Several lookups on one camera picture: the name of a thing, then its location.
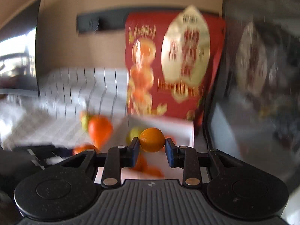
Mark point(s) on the mandarin inside box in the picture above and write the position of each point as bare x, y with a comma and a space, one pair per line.
170, 138

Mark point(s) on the small mandarin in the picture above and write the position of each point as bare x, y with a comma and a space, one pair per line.
141, 164

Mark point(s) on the black wall socket strip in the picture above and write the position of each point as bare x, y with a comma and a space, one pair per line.
112, 19

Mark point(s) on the pink gift box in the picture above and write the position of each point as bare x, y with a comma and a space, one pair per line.
180, 131

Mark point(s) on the yellow-green guava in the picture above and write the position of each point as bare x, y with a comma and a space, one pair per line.
133, 133

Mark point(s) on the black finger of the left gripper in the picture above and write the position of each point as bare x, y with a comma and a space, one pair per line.
45, 155

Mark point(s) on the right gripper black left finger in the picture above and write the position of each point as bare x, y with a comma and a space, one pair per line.
114, 160

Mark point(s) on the mandarin orange front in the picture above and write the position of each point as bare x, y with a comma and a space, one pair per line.
152, 140

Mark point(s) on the red snack bag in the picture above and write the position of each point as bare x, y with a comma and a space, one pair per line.
172, 59

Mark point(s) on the large orange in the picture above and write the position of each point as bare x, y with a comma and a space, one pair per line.
100, 130

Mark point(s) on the dark monitor screen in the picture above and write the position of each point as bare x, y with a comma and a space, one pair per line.
18, 53

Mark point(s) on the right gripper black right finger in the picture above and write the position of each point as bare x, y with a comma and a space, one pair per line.
186, 158

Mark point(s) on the white black-grid tablecloth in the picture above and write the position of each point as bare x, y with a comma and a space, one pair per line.
54, 116

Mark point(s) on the mandarin orange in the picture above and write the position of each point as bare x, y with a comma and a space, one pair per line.
152, 140
83, 147

